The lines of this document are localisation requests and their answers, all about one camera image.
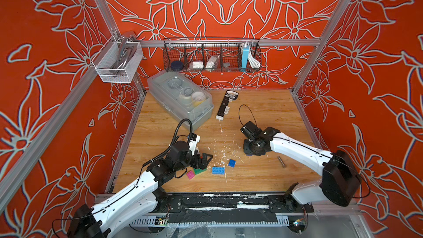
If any pink lego brick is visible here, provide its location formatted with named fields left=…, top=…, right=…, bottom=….
left=187, top=171, right=195, bottom=180

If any light blue lego brick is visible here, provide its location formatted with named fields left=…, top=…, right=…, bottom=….
left=212, top=166, right=225, bottom=175

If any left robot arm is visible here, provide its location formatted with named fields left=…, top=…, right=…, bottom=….
left=66, top=119, right=212, bottom=238

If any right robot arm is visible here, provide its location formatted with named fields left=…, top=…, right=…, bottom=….
left=240, top=120, right=371, bottom=207

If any green lego brick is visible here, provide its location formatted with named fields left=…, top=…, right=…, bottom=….
left=193, top=169, right=207, bottom=175

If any steel bolt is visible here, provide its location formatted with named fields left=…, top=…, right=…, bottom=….
left=278, top=156, right=287, bottom=168

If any black white power strip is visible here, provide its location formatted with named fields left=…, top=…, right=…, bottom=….
left=216, top=90, right=239, bottom=121

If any clear plastic storage box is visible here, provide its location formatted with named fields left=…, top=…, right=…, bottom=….
left=148, top=71, right=214, bottom=130

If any dark round jar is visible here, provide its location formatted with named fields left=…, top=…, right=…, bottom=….
left=170, top=61, right=184, bottom=72

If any light blue box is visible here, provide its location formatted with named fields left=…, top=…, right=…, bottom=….
left=240, top=43, right=250, bottom=72

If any white mesh basket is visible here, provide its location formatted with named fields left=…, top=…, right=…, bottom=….
left=92, top=41, right=143, bottom=83

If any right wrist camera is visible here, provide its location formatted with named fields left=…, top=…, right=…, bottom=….
left=240, top=121, right=262, bottom=141

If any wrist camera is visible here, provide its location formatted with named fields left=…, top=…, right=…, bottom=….
left=240, top=121, right=262, bottom=141
left=188, top=133, right=200, bottom=155

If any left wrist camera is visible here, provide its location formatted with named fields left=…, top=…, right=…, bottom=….
left=188, top=133, right=200, bottom=155

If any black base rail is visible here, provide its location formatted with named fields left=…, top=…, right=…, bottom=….
left=137, top=192, right=315, bottom=224

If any white cable bundle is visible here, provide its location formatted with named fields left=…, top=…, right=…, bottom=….
left=247, top=47, right=260, bottom=70

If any black wire basket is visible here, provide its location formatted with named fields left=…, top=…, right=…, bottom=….
left=163, top=37, right=262, bottom=73

